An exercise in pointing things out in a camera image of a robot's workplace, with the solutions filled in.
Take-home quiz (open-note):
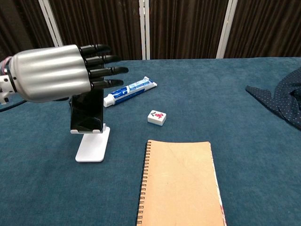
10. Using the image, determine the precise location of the navy dotted cloth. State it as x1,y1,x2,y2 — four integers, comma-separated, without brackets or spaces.
245,66,301,131

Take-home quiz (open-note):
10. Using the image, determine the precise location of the black cable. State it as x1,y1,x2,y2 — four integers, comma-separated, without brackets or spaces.
0,99,27,113

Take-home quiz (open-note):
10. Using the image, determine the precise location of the brown pleated screen fabric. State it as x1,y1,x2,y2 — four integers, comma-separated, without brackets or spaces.
0,0,301,64

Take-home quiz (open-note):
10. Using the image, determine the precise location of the black smartphone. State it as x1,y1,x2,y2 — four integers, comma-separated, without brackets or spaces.
70,89,104,132

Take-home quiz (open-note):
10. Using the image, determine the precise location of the tan spiral notebook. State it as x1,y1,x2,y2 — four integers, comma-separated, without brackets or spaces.
135,139,228,226

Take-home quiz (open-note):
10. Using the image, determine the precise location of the blue velvet tablecloth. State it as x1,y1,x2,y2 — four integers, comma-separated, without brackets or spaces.
0,57,301,226

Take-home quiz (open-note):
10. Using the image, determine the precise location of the white phone stand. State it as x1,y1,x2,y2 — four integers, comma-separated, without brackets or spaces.
70,123,111,163

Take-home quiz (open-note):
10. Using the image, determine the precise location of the blue white toothpaste tube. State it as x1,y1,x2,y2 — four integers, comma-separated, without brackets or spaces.
103,76,158,108

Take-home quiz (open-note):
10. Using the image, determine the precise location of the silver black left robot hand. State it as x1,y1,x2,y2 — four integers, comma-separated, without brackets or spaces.
8,43,129,103

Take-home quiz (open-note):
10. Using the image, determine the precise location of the white mahjong tile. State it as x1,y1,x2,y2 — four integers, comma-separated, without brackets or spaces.
147,109,167,127

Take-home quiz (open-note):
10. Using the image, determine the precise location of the white screen frame post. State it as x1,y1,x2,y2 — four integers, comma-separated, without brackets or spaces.
138,0,151,60
215,0,238,59
38,0,64,48

